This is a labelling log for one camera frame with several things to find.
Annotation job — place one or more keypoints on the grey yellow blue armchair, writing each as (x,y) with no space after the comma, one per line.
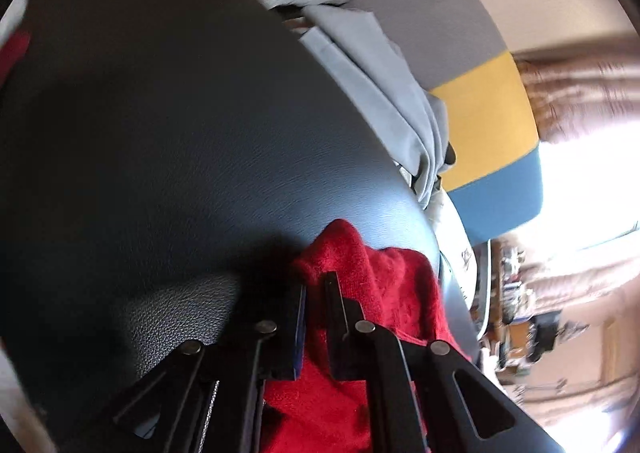
(480,123)

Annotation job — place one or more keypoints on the dark red cloth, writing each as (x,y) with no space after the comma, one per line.
(15,55)

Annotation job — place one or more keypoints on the bright window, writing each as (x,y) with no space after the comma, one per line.
(585,193)

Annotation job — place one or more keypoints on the beige patterned curtain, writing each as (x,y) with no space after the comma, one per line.
(575,278)
(575,98)

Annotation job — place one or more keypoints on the white cloth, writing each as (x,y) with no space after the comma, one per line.
(10,18)

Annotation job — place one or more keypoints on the wooden desk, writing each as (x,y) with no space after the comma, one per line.
(520,333)

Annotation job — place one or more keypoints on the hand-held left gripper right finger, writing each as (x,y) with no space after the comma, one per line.
(334,323)

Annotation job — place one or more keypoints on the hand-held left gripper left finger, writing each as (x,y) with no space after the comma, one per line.
(300,333)

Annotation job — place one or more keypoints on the white printed cushion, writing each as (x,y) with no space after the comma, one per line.
(457,243)

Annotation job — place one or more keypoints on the grey hoodie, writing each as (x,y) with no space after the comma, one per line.
(380,98)

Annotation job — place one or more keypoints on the red knit sweater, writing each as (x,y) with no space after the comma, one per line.
(390,278)

